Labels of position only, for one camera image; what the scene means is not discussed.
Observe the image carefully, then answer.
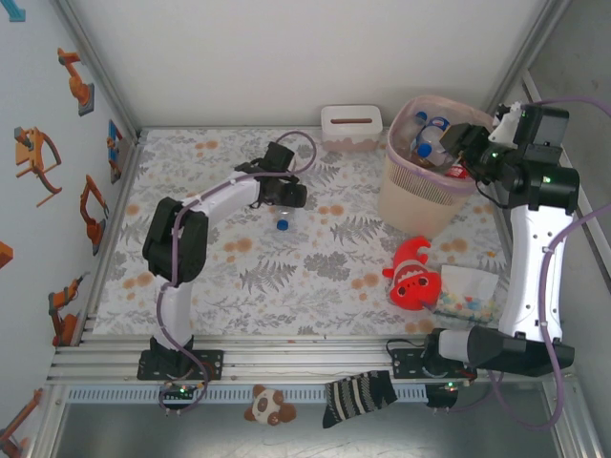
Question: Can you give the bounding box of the clear bottle blue cap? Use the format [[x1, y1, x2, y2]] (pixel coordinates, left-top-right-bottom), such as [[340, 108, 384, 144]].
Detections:
[[414, 129, 454, 161]]

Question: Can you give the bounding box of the pale blue label bottle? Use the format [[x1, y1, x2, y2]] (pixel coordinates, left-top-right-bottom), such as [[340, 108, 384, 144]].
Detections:
[[274, 204, 300, 234]]

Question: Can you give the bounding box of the brown tea bottle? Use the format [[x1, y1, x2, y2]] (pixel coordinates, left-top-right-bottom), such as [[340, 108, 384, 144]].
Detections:
[[410, 156, 448, 174]]

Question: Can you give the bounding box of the beige bin with pink liner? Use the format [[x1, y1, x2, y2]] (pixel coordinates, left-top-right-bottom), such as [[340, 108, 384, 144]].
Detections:
[[378, 94, 495, 239]]

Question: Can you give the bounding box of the white tissue box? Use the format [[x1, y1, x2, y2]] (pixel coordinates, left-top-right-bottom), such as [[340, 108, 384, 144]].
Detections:
[[320, 104, 383, 153]]

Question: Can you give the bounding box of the grey floral tablecloth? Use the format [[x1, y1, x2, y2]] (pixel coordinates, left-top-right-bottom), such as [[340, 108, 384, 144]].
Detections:
[[93, 126, 531, 338]]

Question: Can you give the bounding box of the red fish plush toy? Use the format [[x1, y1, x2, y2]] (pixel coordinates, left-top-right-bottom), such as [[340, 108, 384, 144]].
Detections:
[[381, 236, 443, 314]]

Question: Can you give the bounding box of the clear bag of colourful candies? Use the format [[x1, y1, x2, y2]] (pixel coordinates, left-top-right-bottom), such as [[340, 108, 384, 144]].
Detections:
[[432, 263, 500, 320]]

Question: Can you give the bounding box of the black white striped sock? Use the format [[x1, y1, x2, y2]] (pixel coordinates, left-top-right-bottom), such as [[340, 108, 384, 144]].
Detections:
[[322, 369, 399, 429]]

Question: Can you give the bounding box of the brown white panda plush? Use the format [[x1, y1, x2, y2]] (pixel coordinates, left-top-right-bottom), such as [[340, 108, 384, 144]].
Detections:
[[242, 384, 298, 426]]

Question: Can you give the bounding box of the small controller board with LEDs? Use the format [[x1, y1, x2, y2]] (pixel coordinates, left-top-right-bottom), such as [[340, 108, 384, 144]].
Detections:
[[161, 384, 201, 400], [427, 380, 472, 410]]

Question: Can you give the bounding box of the aluminium frame post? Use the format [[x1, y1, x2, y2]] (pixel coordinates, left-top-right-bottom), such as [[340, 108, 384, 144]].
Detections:
[[486, 0, 572, 115], [50, 0, 144, 144]]

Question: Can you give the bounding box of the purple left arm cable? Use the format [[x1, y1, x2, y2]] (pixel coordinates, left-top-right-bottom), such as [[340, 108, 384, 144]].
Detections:
[[156, 130, 318, 416]]

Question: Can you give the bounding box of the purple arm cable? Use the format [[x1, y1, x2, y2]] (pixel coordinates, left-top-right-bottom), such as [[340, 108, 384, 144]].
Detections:
[[156, 130, 318, 416], [427, 96, 611, 429]]

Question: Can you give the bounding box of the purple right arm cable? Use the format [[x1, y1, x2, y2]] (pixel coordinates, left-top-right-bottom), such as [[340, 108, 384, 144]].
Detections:
[[427, 96, 611, 429]]

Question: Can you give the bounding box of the aluminium table rail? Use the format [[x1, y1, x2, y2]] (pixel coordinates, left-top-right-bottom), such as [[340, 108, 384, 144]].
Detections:
[[47, 333, 574, 385]]

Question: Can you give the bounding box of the blue orange wall sticker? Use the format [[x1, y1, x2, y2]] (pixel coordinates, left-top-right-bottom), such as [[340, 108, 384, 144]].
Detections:
[[107, 118, 126, 185]]

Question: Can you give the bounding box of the grey slotted cable duct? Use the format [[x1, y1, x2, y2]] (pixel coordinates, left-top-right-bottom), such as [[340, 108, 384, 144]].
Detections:
[[66, 385, 429, 406]]

